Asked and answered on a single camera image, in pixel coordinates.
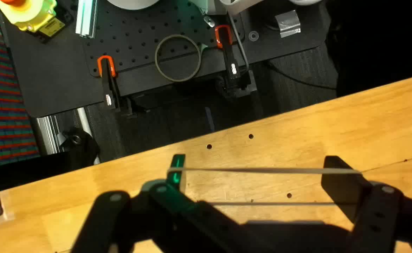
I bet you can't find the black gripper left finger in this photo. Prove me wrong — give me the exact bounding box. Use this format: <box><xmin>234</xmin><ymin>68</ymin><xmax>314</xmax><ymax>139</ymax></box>
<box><xmin>71</xmin><ymin>153</ymin><xmax>264</xmax><ymax>253</ymax></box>

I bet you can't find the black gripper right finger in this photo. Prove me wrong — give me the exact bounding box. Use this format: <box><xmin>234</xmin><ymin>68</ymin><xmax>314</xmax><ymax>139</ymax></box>
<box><xmin>320</xmin><ymin>155</ymin><xmax>412</xmax><ymax>253</ymax></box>

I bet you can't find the black perforated breadboard plate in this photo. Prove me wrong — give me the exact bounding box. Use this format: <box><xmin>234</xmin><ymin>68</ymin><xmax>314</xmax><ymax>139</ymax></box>
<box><xmin>77</xmin><ymin>0</ymin><xmax>259</xmax><ymax>99</ymax></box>

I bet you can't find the colourful striped woven panel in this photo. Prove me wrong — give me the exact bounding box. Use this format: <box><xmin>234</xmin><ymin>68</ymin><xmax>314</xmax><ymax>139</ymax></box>
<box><xmin>0</xmin><ymin>0</ymin><xmax>41</xmax><ymax>172</ymax></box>

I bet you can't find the pale aluminium extrusion bar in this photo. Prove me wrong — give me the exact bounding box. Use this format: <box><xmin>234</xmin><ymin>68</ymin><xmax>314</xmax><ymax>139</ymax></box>
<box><xmin>75</xmin><ymin>0</ymin><xmax>98</xmax><ymax>38</ymax></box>

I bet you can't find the white round object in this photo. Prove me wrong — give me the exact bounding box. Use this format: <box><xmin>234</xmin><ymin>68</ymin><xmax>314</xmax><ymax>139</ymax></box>
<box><xmin>106</xmin><ymin>0</ymin><xmax>161</xmax><ymax>11</ymax></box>

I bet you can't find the yellow emergency stop box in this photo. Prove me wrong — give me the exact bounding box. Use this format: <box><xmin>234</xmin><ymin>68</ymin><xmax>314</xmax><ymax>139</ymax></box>
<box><xmin>0</xmin><ymin>0</ymin><xmax>68</xmax><ymax>40</ymax></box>

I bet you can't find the black round knob mount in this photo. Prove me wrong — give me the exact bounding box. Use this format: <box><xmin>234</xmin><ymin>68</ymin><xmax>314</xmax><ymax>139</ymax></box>
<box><xmin>58</xmin><ymin>128</ymin><xmax>102</xmax><ymax>166</ymax></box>

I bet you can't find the silver aluminium frame rail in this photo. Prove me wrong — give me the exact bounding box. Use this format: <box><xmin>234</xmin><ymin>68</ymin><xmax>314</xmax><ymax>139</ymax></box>
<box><xmin>36</xmin><ymin>107</ymin><xmax>96</xmax><ymax>156</ymax></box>

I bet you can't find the orange handled black clamp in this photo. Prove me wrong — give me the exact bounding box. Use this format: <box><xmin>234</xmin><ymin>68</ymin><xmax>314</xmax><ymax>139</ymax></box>
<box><xmin>96</xmin><ymin>54</ymin><xmax>124</xmax><ymax>113</ymax></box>
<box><xmin>213</xmin><ymin>24</ymin><xmax>255</xmax><ymax>96</ymax></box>

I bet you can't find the silver metal bracket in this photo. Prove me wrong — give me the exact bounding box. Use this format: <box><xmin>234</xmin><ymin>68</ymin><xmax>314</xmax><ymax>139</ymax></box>
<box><xmin>275</xmin><ymin>9</ymin><xmax>304</xmax><ymax>40</ymax></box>

